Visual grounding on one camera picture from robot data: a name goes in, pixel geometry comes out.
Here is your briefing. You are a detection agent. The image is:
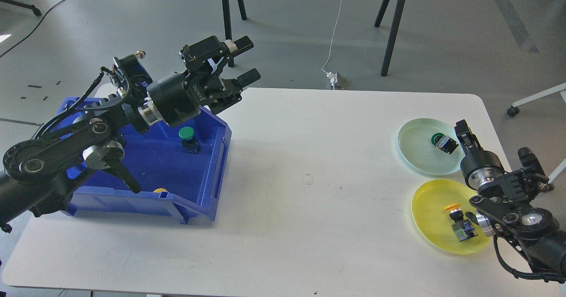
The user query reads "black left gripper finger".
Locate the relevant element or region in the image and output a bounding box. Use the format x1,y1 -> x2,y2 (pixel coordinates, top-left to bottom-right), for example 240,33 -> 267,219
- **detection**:
224,36 -> 254,57
224,68 -> 261,96

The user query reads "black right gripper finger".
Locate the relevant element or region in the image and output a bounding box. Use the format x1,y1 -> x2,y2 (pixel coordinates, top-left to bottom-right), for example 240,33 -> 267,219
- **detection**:
455,119 -> 482,155

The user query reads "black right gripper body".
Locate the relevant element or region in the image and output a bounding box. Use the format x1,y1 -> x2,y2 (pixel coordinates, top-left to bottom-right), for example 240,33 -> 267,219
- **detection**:
460,149 -> 505,190

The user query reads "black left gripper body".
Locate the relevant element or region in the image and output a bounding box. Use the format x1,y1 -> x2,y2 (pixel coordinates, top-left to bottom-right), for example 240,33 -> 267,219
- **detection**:
138,36 -> 242,126

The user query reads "green button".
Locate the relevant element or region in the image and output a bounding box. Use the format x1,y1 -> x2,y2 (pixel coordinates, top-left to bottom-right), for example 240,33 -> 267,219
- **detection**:
178,126 -> 201,154
431,133 -> 459,154

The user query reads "yellow button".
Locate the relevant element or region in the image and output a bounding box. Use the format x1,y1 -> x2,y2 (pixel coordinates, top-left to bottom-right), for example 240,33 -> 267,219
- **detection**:
443,203 -> 478,241

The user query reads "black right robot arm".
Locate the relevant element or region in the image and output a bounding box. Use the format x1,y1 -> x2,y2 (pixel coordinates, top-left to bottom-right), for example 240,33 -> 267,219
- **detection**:
455,120 -> 566,284

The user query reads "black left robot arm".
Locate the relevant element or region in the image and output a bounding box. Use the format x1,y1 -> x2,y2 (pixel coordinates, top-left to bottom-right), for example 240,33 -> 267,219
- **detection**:
0,36 -> 260,233

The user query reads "light green plate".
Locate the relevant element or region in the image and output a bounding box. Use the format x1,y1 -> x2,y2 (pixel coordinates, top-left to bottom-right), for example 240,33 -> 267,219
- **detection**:
398,118 -> 464,176

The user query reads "yellow plate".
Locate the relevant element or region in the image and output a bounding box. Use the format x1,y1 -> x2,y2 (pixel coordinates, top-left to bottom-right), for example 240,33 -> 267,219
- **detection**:
412,179 -> 490,255

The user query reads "black stand leg left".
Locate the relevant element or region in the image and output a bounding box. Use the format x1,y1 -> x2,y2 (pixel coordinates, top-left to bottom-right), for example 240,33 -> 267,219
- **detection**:
221,0 -> 248,40

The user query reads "black stand leg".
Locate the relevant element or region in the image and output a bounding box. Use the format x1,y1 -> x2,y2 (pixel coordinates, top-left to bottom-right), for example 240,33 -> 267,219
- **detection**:
221,0 -> 248,40
374,0 -> 406,77

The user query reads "blue plastic bin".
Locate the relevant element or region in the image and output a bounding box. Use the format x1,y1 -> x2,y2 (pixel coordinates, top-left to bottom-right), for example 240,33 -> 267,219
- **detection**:
63,108 -> 232,224

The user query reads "white power plug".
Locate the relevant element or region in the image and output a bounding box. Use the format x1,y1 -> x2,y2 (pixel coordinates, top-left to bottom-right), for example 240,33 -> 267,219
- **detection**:
326,72 -> 347,90

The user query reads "black stand leg right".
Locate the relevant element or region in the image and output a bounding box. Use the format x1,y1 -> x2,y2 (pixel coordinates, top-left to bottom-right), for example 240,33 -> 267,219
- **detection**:
374,0 -> 406,77

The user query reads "white cable on floor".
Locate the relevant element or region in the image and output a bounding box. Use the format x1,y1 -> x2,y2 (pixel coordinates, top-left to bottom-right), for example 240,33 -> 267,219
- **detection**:
321,0 -> 348,73

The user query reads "black floor cable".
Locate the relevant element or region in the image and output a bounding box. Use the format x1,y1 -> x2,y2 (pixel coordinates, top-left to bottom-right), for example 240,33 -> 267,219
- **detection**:
0,0 -> 133,59

